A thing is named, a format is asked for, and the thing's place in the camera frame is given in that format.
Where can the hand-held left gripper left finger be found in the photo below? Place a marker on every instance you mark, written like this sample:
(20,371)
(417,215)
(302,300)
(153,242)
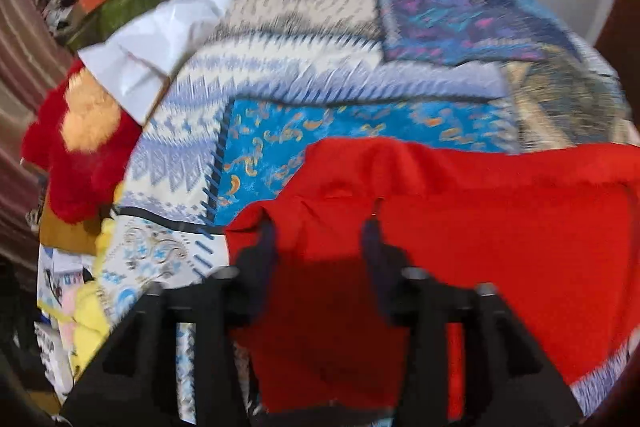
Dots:
(262,262)

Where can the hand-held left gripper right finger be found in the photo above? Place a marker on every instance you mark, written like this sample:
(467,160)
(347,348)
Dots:
(374,252)

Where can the red zip jacket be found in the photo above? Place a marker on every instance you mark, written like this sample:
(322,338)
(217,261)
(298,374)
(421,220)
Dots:
(500,247)

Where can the yellow cloth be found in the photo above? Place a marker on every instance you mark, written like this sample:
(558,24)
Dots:
(92,317)

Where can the red plush toy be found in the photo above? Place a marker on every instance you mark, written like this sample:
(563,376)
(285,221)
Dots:
(85,187)

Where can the blue patchwork quilt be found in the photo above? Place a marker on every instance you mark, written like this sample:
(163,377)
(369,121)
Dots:
(300,72)

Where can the cartoon printed sheet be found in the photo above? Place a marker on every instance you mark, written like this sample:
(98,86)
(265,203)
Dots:
(55,267)

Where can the green patterned cloth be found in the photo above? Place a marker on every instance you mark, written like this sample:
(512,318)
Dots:
(120,14)

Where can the striped red beige curtain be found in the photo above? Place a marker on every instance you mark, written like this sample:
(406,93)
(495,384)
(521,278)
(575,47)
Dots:
(25,72)

